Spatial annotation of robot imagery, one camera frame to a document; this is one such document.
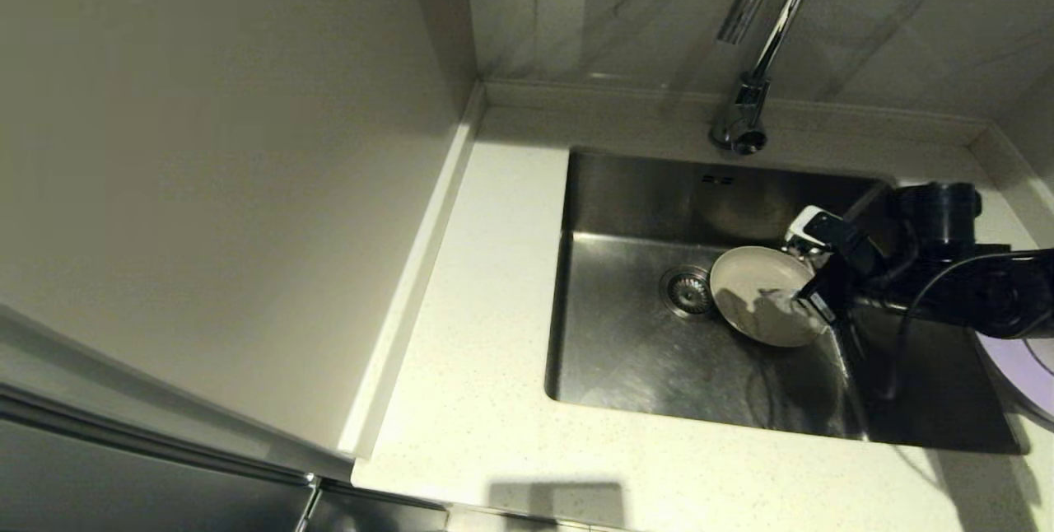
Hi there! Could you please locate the chrome gooseneck faucet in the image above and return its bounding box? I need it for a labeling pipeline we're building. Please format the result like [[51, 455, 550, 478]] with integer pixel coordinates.
[[708, 0, 829, 156]]

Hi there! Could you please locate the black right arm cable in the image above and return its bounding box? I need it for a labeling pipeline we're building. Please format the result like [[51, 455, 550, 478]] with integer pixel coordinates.
[[881, 248, 1054, 401]]

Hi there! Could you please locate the stainless steel sink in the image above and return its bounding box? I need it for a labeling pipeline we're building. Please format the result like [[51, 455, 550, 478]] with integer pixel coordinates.
[[543, 149, 1028, 455]]

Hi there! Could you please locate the purple round plate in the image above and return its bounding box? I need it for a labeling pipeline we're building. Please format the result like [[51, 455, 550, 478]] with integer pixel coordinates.
[[974, 333, 1054, 423]]

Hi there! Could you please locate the beige round plate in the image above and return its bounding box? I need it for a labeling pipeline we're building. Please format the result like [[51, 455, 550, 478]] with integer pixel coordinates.
[[709, 245, 829, 349]]

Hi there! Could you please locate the grey cabinet door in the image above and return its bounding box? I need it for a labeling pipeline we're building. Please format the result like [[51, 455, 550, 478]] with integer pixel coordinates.
[[0, 301, 450, 532]]

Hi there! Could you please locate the beige cabinet side panel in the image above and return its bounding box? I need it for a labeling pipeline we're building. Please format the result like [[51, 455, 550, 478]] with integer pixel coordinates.
[[0, 0, 480, 467]]

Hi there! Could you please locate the round metal drain strainer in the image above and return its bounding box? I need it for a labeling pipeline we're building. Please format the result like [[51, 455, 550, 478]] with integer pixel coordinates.
[[658, 265, 716, 320]]

